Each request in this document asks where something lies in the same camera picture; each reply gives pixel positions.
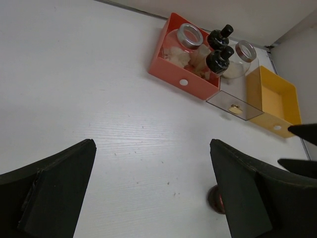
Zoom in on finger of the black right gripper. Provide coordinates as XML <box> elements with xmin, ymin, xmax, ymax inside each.
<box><xmin>277</xmin><ymin>158</ymin><xmax>317</xmax><ymax>178</ymax></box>
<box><xmin>288</xmin><ymin>123</ymin><xmax>317</xmax><ymax>145</ymax></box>

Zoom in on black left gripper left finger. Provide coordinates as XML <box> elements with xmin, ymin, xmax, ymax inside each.
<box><xmin>0</xmin><ymin>139</ymin><xmax>97</xmax><ymax>238</ymax></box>

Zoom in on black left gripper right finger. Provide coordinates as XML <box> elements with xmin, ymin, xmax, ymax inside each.
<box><xmin>210</xmin><ymin>139</ymin><xmax>317</xmax><ymax>238</ymax></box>

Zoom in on red-capped dark sauce bottle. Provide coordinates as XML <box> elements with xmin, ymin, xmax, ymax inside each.
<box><xmin>207</xmin><ymin>185</ymin><xmax>225</xmax><ymax>215</ymax></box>

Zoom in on glass jar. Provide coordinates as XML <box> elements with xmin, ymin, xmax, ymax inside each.
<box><xmin>159</xmin><ymin>23</ymin><xmax>203</xmax><ymax>68</ymax></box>
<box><xmin>222</xmin><ymin>40</ymin><xmax>257</xmax><ymax>79</ymax></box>

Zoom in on black-capped white bottle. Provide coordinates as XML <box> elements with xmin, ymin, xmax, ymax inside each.
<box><xmin>206</xmin><ymin>24</ymin><xmax>234</xmax><ymax>51</ymax></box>

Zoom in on yellow plastic bin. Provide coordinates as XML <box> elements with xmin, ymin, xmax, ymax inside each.
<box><xmin>246</xmin><ymin>66</ymin><xmax>302</xmax><ymax>138</ymax></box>

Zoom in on clear plastic bin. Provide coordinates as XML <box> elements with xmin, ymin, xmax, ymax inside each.
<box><xmin>207</xmin><ymin>58</ymin><xmax>263</xmax><ymax>120</ymax></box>

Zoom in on red plastic bin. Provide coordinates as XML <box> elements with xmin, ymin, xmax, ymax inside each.
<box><xmin>148</xmin><ymin>12</ymin><xmax>220</xmax><ymax>101</ymax></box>

